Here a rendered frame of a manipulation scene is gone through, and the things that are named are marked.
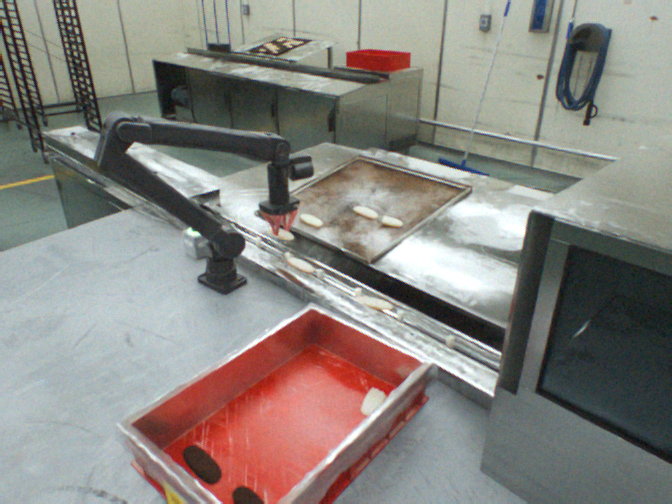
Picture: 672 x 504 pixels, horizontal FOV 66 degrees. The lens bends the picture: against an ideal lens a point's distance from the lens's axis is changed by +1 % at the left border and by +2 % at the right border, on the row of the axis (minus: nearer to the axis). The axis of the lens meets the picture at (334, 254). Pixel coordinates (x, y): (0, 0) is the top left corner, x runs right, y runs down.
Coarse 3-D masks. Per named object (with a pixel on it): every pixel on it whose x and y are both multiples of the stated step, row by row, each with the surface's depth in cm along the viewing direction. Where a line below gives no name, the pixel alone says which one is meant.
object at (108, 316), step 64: (0, 256) 158; (64, 256) 158; (128, 256) 158; (0, 320) 128; (64, 320) 128; (128, 320) 127; (192, 320) 127; (256, 320) 127; (0, 384) 107; (64, 384) 107; (128, 384) 107; (0, 448) 92; (64, 448) 92; (384, 448) 92; (448, 448) 92
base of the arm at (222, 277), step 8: (208, 256) 140; (208, 264) 139; (216, 264) 137; (224, 264) 138; (232, 264) 141; (208, 272) 139; (216, 272) 139; (224, 272) 139; (232, 272) 140; (200, 280) 143; (208, 280) 141; (216, 280) 139; (224, 280) 139; (232, 280) 141; (240, 280) 143; (216, 288) 139; (224, 288) 138; (232, 288) 139
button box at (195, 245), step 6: (186, 234) 154; (186, 240) 156; (192, 240) 153; (198, 240) 153; (204, 240) 155; (186, 246) 157; (192, 246) 154; (198, 246) 154; (204, 246) 156; (186, 252) 159; (192, 252) 156; (198, 252) 155; (204, 252) 156; (198, 258) 156
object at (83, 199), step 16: (160, 160) 245; (176, 160) 245; (64, 176) 247; (80, 176) 231; (192, 176) 225; (208, 176) 225; (64, 192) 256; (80, 192) 238; (96, 192) 223; (112, 192) 207; (64, 208) 266; (80, 208) 246; (96, 208) 230; (112, 208) 215; (128, 208) 202; (80, 224) 255
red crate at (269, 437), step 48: (288, 384) 106; (336, 384) 106; (384, 384) 106; (192, 432) 95; (240, 432) 95; (288, 432) 95; (336, 432) 95; (240, 480) 86; (288, 480) 86; (336, 480) 82
